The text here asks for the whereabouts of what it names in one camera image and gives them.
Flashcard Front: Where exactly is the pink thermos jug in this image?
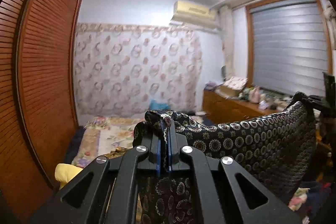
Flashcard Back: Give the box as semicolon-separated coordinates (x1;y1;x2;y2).
248;86;260;104

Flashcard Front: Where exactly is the navy patterned satin top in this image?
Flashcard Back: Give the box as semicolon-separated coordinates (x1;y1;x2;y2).
133;101;315;223

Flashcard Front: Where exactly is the grey window blind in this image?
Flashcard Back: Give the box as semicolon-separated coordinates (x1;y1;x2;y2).
250;0;329;96

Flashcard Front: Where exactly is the navy bed sheet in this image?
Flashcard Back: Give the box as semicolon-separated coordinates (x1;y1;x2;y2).
63;126;85;164

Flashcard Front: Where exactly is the beige tied side curtain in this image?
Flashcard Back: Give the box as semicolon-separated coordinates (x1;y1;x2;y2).
219;6;234;79

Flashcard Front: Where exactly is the wall air conditioner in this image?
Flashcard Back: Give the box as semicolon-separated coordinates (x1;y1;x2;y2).
171;1;220;30

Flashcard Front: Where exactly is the floral bed blanket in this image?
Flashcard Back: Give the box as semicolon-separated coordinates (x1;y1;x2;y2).
71;117;145;168

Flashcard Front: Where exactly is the wooden sideboard cabinet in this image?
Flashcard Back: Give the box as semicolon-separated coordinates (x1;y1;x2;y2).
202;90;278;124

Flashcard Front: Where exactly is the gold patterned pillow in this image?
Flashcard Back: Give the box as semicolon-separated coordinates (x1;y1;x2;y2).
105;147;129;159

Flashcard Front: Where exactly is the blue item on box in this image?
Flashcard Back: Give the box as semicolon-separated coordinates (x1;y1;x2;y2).
149;100;170;110

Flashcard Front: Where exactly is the yellow pillow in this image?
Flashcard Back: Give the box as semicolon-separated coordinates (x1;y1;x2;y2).
55;163;83;189

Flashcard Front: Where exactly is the cardboard box with cloth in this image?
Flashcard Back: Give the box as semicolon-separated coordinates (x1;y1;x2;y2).
218;76;248;97

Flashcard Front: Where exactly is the pink circle sheer curtain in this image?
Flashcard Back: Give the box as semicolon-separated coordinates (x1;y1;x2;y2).
74;23;202;117

